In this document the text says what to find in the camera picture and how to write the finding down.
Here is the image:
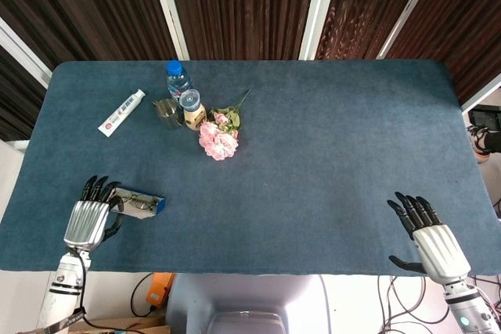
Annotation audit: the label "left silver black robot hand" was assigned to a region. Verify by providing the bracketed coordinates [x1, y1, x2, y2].
[62, 175, 126, 252]

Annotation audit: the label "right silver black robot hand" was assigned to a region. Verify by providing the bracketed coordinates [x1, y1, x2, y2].
[386, 191, 472, 284]

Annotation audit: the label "black frame eyeglasses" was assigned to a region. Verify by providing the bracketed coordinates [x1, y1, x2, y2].
[117, 192, 157, 210]

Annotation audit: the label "blue glasses case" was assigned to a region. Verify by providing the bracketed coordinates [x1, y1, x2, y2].
[109, 187, 167, 221]

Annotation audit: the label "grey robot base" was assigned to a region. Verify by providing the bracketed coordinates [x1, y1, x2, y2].
[166, 273, 332, 334]

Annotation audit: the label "cardboard box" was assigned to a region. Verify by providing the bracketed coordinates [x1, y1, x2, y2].
[23, 314, 171, 334]

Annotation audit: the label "orange device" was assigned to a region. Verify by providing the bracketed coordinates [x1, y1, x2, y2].
[150, 272, 175, 307]

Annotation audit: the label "white sneaker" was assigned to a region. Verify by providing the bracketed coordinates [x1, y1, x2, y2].
[467, 124, 495, 165]

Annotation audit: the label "white toothpaste tube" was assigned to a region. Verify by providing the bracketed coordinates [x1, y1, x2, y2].
[97, 88, 147, 138]

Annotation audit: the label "steel cup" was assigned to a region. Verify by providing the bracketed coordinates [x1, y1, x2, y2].
[152, 98, 185, 131]

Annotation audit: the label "brown curtain panel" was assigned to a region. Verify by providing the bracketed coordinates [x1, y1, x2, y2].
[0, 46, 49, 142]
[316, 0, 434, 61]
[0, 0, 181, 77]
[164, 0, 322, 62]
[385, 0, 501, 105]

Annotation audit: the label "black monitor device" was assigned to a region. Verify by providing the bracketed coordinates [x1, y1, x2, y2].
[468, 105, 501, 131]

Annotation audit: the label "cream sauce bottle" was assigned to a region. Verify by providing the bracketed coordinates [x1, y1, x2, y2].
[178, 88, 207, 132]

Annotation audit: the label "pink flower bouquet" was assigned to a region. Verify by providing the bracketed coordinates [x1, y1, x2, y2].
[198, 89, 251, 162]

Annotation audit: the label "blue table cloth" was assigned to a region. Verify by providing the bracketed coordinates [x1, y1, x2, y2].
[0, 59, 501, 277]

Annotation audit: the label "blue cap water bottle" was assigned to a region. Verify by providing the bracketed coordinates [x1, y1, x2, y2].
[166, 59, 194, 106]

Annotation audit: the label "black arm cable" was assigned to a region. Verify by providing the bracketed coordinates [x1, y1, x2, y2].
[74, 250, 101, 329]

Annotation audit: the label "dark floor cable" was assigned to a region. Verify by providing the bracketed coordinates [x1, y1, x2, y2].
[376, 275, 451, 334]

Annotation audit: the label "black looped floor cable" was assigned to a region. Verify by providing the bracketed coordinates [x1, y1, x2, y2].
[130, 272, 156, 318]

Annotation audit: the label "white partition post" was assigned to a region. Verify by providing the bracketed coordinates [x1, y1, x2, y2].
[460, 74, 501, 116]
[146, 0, 191, 62]
[0, 16, 54, 88]
[298, 0, 342, 61]
[375, 0, 445, 60]

